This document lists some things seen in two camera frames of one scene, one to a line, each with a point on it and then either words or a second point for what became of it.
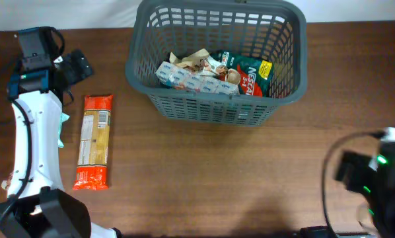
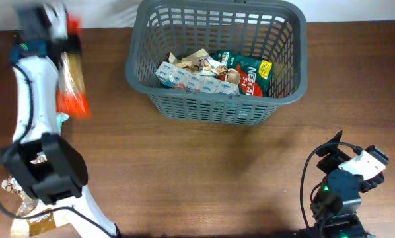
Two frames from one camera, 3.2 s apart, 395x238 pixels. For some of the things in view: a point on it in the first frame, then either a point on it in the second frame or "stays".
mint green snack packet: [63, 117] stays
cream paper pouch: [199, 61] stays
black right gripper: [349, 170] -> [331, 162]
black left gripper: [77, 65] -> [65, 48]
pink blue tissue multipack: [181, 78] stays
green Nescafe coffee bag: [255, 73] stays
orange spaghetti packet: [92, 172] -> [72, 95]
